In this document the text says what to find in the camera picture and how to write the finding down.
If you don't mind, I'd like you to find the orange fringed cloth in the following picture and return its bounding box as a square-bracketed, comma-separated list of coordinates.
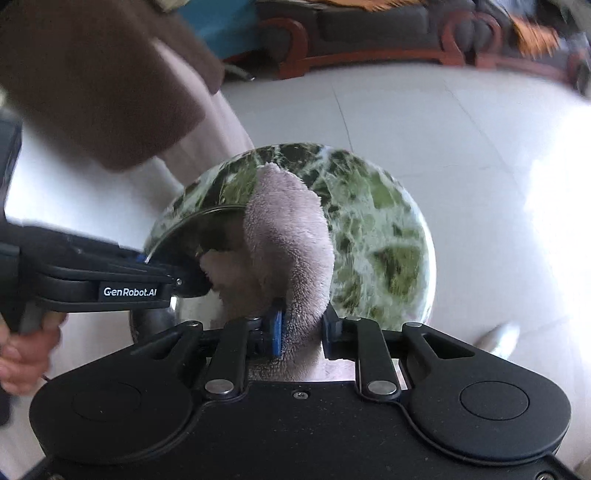
[513, 18, 563, 54]
[318, 0, 391, 11]

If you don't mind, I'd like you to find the dark sofa with wooden frame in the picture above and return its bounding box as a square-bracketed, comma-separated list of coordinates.
[256, 0, 506, 80]
[475, 0, 591, 95]

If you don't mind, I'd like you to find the steel bowl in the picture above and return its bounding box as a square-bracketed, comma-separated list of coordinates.
[130, 204, 259, 346]

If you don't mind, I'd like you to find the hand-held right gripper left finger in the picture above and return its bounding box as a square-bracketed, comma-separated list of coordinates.
[129, 298, 288, 400]

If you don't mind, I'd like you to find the round green marble table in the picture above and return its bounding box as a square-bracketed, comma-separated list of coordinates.
[141, 142, 437, 333]

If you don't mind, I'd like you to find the person's left hand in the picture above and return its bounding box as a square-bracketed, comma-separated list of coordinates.
[0, 316, 63, 395]

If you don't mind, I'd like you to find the white sneaker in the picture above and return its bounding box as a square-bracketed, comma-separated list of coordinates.
[478, 320, 522, 363]

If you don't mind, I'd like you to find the pink fluffy towel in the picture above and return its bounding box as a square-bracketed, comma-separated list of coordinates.
[242, 161, 358, 383]

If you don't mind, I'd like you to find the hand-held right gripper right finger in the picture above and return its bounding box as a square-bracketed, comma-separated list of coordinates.
[322, 305, 476, 401]

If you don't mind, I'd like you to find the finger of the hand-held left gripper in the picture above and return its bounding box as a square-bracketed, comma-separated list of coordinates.
[92, 244, 157, 271]
[151, 262, 214, 298]

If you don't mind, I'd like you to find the blue object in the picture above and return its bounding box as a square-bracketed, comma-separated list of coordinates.
[179, 0, 262, 52]

